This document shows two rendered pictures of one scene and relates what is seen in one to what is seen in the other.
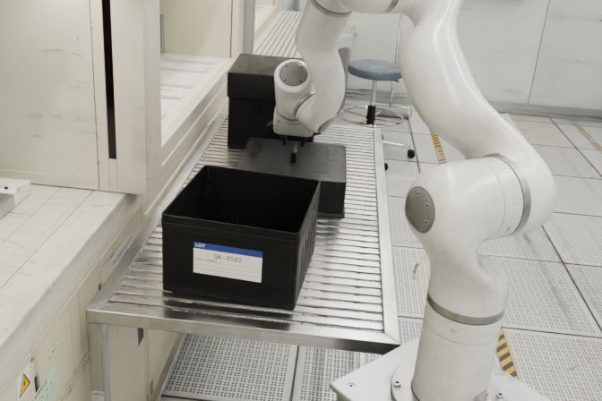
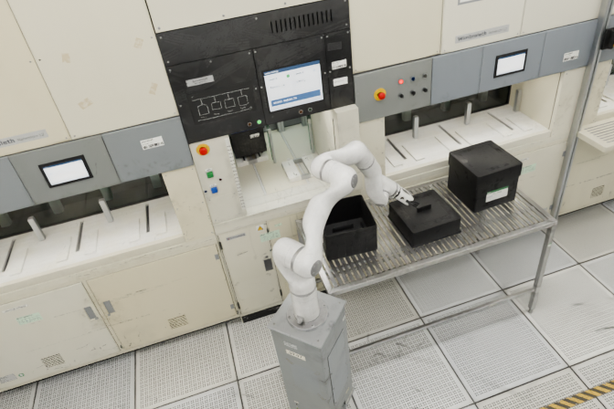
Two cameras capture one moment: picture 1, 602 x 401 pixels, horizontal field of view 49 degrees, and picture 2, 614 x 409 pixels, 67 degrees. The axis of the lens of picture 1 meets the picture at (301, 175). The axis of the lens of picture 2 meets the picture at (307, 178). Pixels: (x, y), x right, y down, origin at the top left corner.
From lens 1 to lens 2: 2.04 m
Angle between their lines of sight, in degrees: 65
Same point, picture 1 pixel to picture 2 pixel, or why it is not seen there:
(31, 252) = (289, 195)
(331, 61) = (371, 183)
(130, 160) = not seen: hidden behind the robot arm
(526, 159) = (301, 254)
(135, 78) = not seen: hidden behind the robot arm
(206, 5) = (543, 92)
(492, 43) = not seen: outside the picture
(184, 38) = (529, 107)
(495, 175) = (287, 251)
